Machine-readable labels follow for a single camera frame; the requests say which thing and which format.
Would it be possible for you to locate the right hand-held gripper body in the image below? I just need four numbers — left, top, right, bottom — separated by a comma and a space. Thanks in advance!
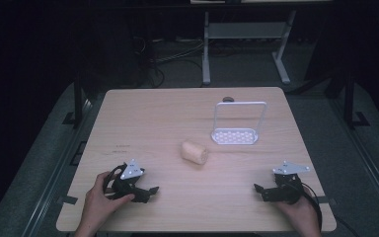
262, 160, 311, 205

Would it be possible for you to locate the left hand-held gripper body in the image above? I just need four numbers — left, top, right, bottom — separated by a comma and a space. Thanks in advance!
103, 158, 151, 203

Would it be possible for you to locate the person's right hand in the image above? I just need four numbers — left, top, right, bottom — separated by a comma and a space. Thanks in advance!
271, 186, 323, 237

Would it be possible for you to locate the person's left hand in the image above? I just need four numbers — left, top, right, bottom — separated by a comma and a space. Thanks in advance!
84, 171, 136, 233

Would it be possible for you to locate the grey tape strip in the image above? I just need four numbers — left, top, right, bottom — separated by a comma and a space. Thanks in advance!
316, 196, 338, 205
57, 195, 79, 205

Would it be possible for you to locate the beige foam cylinder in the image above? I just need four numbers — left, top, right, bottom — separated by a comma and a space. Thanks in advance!
181, 140, 209, 166

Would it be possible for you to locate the black metal stand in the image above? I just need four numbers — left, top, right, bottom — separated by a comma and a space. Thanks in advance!
62, 70, 93, 129
341, 70, 371, 130

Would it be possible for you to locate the white perforated rack with handle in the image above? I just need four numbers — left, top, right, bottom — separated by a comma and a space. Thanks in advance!
210, 101, 267, 146

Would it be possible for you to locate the bundle of floor cables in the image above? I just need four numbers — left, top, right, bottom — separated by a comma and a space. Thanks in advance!
131, 35, 208, 89

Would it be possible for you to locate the white metal desk frame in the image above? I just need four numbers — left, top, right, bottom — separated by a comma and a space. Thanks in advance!
201, 9, 298, 86

